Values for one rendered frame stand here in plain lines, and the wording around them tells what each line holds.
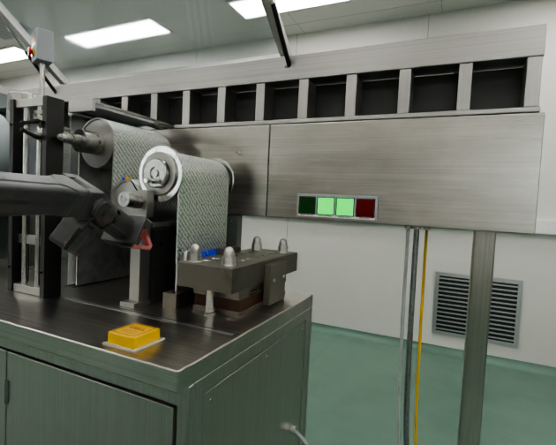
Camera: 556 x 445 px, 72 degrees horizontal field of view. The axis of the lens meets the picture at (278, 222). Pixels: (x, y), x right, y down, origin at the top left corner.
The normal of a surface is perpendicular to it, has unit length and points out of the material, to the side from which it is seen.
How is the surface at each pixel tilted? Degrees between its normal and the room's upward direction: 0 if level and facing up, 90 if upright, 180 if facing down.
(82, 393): 90
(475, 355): 90
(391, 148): 90
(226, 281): 90
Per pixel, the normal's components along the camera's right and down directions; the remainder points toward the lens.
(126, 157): 0.90, 0.10
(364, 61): -0.43, 0.03
